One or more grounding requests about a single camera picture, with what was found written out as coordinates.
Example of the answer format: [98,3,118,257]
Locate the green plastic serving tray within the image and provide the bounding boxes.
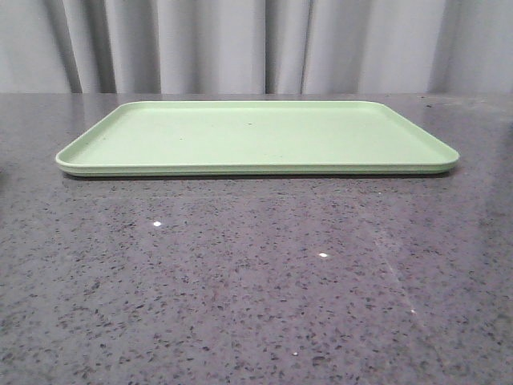
[55,100,459,177]

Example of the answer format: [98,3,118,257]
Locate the grey pleated curtain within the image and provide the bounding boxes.
[1,1,512,95]

